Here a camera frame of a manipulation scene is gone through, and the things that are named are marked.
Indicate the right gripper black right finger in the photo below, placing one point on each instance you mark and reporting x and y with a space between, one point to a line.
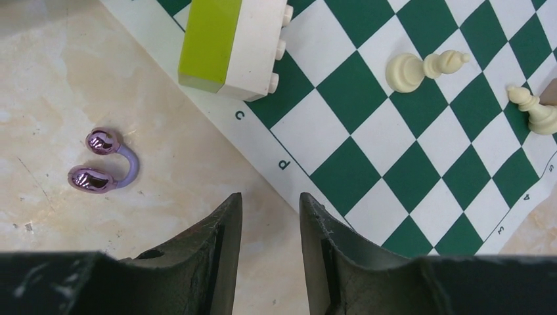
347 274

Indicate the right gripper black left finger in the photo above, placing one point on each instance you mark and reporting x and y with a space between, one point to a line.
192 273

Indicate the cream upright chess pawn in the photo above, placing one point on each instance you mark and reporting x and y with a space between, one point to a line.
406 72

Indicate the green white toy brick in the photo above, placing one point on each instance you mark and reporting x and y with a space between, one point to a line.
230 47

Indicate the cream lying chess piece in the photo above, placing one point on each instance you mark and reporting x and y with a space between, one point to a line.
542 118

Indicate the wooden letter cube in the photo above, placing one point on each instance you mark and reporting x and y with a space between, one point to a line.
549 96

